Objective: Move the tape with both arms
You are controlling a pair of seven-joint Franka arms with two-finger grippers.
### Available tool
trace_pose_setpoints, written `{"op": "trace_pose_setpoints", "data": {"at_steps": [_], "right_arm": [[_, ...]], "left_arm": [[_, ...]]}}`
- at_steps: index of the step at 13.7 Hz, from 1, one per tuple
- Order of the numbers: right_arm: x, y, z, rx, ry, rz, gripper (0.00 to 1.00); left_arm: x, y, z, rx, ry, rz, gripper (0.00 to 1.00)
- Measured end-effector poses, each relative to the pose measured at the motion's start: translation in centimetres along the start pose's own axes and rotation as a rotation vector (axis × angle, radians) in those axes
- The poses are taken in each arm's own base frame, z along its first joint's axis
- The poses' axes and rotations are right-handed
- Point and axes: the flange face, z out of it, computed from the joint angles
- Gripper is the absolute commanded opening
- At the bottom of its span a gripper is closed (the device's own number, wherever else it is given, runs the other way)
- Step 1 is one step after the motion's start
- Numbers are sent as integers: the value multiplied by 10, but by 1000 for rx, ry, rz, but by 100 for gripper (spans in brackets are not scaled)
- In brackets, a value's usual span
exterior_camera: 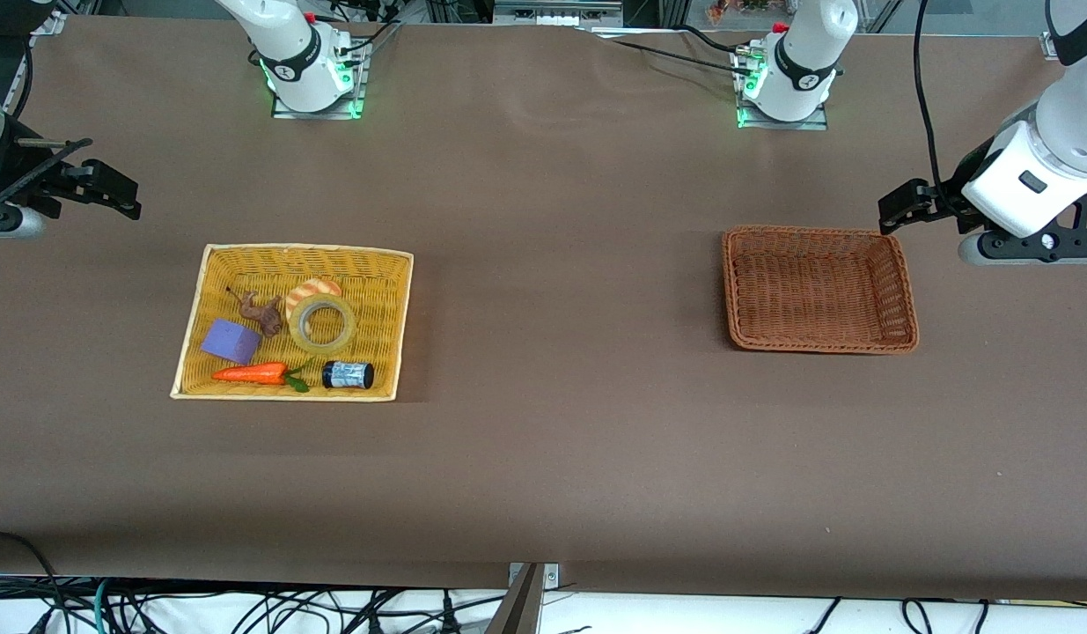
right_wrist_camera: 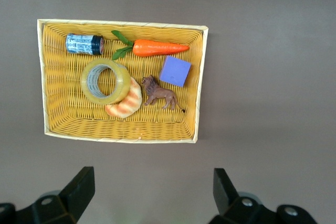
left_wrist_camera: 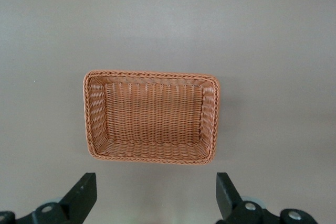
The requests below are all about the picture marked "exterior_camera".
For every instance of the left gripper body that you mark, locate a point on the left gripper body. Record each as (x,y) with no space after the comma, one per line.
(967,173)

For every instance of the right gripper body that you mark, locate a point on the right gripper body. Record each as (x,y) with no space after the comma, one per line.
(13,163)

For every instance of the yellow clear tape roll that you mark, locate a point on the yellow clear tape roll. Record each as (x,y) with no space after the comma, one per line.
(349,326)

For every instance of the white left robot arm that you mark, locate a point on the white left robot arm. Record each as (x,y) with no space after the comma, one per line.
(803,62)

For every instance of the brown wicker basket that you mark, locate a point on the brown wicker basket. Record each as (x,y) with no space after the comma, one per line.
(816,291)

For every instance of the purple foam block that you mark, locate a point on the purple foam block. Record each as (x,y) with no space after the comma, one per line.
(231,342)

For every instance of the brown toy animal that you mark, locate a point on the brown toy animal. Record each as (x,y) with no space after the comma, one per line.
(263,313)

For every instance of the toy croissant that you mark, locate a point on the toy croissant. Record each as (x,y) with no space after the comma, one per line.
(314,287)

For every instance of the orange toy carrot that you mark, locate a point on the orange toy carrot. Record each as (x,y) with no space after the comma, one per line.
(253,373)

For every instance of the colourful background items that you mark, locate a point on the colourful background items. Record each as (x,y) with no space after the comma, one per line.
(737,9)

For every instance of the yellow wicker basket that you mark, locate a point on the yellow wicker basket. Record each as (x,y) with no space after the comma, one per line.
(376,291)

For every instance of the small black can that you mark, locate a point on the small black can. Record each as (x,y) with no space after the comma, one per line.
(348,375)

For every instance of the grey device box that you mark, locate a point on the grey device box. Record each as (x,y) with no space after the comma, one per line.
(556,12)

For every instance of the dark metal bar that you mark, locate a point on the dark metal bar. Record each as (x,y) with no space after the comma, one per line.
(517,612)

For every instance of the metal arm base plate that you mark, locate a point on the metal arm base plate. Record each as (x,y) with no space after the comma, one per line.
(816,123)
(288,112)

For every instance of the aluminium corner bracket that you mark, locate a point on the aluminium corner bracket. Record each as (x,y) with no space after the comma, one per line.
(50,24)

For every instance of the small metal table bracket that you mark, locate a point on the small metal table bracket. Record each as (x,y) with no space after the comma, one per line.
(552,577)

